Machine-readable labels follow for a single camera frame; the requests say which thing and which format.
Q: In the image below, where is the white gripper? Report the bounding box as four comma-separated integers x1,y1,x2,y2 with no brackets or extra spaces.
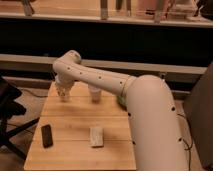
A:
55,75,75,101

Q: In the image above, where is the beige rectangular sponge block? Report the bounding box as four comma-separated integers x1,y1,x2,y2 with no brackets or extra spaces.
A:
90,127,104,148

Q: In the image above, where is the dark cabinet at right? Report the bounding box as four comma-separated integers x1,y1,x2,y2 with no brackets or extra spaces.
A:
183,61,213,171

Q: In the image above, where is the black floor cable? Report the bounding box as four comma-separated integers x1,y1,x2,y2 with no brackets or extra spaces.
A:
177,113,194,171

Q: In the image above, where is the green object behind arm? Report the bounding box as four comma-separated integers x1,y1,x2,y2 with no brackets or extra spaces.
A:
117,96,126,107

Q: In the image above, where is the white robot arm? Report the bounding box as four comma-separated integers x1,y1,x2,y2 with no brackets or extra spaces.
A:
52,50,188,171

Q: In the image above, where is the black office chair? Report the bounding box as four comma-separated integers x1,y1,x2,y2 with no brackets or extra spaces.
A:
0,76,39,160

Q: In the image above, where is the black smartphone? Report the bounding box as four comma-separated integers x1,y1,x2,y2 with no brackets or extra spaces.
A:
41,124,53,148

